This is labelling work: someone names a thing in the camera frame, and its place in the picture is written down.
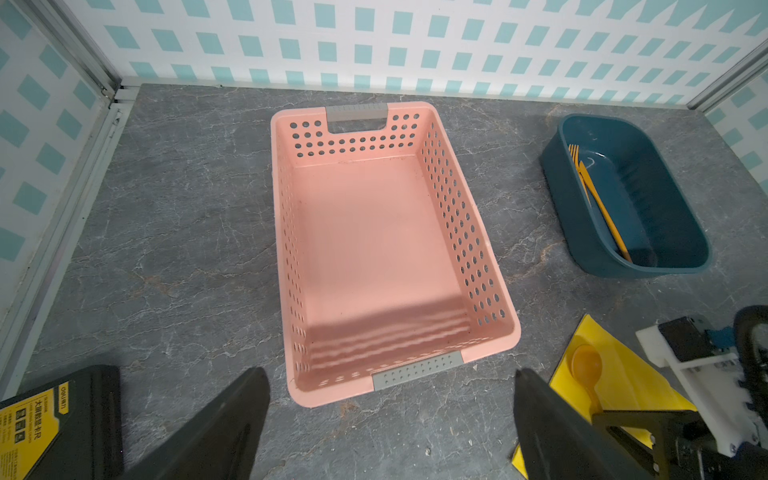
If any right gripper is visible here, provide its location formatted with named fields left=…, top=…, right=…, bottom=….
left=592, top=410, right=767, bottom=479

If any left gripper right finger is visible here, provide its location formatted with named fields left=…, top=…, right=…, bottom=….
left=513, top=368, right=648, bottom=479

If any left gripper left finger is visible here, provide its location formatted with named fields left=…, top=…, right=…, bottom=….
left=121, top=367, right=270, bottom=479

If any orange plastic spoon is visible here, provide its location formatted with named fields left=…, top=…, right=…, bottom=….
left=569, top=344, right=603, bottom=415

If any orange plastic knife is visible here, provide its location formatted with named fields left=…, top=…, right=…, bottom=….
left=578, top=161, right=632, bottom=263

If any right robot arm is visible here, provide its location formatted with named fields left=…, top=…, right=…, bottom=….
left=592, top=305, right=767, bottom=479

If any black yellow tool case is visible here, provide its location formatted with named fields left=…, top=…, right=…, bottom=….
left=1, top=365, right=124, bottom=479

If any teal plastic tub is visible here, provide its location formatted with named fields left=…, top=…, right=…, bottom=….
left=540, top=114, right=711, bottom=279

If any pink plastic basket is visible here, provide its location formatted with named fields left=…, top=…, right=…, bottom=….
left=270, top=102, right=522, bottom=408

